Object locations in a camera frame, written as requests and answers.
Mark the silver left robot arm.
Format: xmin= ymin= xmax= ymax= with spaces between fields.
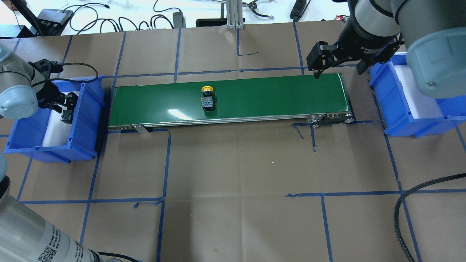
xmin=0 ymin=45 xmax=135 ymax=262

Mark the black braided left gripper cable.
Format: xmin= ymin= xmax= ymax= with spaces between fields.
xmin=32 ymin=62 xmax=99 ymax=88

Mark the white foam pad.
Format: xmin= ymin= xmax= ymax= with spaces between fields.
xmin=42 ymin=81 xmax=81 ymax=147
xmin=394 ymin=65 xmax=443 ymax=119

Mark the yellow mushroom push button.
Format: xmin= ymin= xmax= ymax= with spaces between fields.
xmin=201 ymin=86 xmax=215 ymax=112

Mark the green conveyor belt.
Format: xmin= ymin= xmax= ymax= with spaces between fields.
xmin=108 ymin=73 xmax=356 ymax=132

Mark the blue storage bin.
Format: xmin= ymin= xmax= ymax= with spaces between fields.
xmin=4 ymin=76 xmax=105 ymax=164
xmin=370 ymin=52 xmax=466 ymax=138

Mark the red mushroom push button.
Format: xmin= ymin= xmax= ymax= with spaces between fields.
xmin=60 ymin=111 xmax=73 ymax=124

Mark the white foam pad left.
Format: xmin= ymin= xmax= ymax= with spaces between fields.
xmin=42 ymin=81 xmax=81 ymax=147

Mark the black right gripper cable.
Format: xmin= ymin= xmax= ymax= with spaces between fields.
xmin=394 ymin=173 xmax=466 ymax=262

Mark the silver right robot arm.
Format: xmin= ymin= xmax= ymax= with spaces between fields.
xmin=306 ymin=0 xmax=466 ymax=99

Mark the blue left storage bin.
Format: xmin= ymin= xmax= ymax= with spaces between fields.
xmin=4 ymin=76 xmax=105 ymax=164

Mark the aluminium profile post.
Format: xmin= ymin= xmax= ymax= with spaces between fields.
xmin=226 ymin=0 xmax=244 ymax=30

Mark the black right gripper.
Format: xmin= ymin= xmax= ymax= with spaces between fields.
xmin=306 ymin=15 xmax=404 ymax=79

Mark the blue right storage bin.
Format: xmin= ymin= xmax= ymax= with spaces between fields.
xmin=370 ymin=52 xmax=466 ymax=138

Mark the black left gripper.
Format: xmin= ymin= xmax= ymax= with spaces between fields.
xmin=29 ymin=59 xmax=79 ymax=113

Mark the white foam pad right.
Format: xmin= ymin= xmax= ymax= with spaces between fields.
xmin=394 ymin=65 xmax=443 ymax=119

